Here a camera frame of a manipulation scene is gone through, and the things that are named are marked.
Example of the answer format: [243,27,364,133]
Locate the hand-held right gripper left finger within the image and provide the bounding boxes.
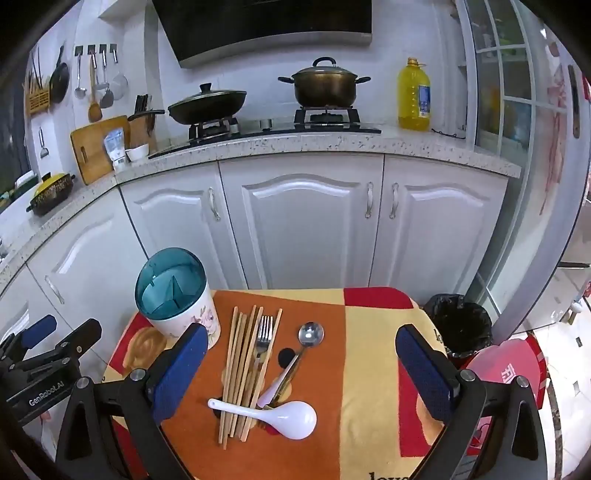
[54,322,209,480]

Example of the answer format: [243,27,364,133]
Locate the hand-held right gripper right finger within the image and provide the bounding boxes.
[394,324,563,480]

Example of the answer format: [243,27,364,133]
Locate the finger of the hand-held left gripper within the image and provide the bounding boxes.
[0,315,57,365]
[18,318,102,384]

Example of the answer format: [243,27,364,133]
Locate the floral utensil holder teal lid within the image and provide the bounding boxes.
[135,248,220,350]

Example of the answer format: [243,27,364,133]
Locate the bundle of wooden chopsticks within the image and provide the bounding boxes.
[218,305,283,449]

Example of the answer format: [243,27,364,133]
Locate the steel fork brown handle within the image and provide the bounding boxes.
[253,315,276,370]

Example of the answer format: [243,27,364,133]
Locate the white ceramic spoon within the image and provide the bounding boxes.
[207,398,318,440]
[257,357,301,409]

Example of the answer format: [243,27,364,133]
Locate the steel spoon brown handle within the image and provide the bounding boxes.
[263,322,325,411]

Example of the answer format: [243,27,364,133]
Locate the white cabinet door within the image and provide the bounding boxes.
[218,154,385,291]
[119,161,247,291]
[382,156,509,301]
[0,265,56,352]
[25,187,151,361]

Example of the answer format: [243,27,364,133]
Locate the black trash bin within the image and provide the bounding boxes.
[422,294,494,367]

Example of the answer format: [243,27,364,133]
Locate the orange yellow printed tablecloth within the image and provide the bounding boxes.
[102,287,448,480]

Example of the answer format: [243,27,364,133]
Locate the red plastic stool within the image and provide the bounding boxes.
[462,333,549,462]

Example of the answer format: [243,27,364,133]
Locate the black casserole yellow lid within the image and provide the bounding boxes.
[26,173,77,216]

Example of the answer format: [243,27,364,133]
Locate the wooden cutting board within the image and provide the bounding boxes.
[70,115,131,185]

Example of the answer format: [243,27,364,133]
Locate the dark window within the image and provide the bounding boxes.
[0,55,29,190]

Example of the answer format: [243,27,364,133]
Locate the white and blue packet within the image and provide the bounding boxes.
[104,129,128,172]

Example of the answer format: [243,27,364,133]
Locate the wooden spatula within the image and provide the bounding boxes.
[88,54,103,123]

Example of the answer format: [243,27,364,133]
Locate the steel ladle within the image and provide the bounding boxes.
[75,54,88,99]

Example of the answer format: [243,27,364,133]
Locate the grey slotted turner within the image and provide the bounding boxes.
[98,52,115,110]

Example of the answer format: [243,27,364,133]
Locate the small black frying pan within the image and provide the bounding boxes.
[48,45,71,103]

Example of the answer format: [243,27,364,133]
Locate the speckled kitchen countertop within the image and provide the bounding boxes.
[0,124,522,296]

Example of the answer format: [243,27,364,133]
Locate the black wok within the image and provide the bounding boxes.
[128,91,248,126]

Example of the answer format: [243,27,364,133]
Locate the steel mesh strainer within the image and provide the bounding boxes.
[110,50,129,100]

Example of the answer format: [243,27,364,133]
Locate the black gas stove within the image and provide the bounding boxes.
[148,105,383,160]

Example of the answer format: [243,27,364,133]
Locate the white floral refrigerator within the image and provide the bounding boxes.
[522,14,591,278]

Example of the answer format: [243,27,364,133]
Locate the glass wok lid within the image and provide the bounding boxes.
[168,83,247,110]

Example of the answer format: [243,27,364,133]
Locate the yellow cooking oil bottle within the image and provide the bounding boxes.
[398,57,431,132]

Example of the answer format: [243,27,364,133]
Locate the white framed glass door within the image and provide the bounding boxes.
[455,0,573,333]

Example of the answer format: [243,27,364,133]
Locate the bronze cooking pot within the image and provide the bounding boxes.
[278,69,371,108]

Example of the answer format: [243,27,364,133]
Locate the bronze pot lid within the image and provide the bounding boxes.
[292,57,356,78]

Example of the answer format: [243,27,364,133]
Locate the black range hood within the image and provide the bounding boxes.
[151,0,373,69]

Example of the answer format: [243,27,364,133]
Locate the wooden wall chopstick holder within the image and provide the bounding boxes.
[24,46,51,116]

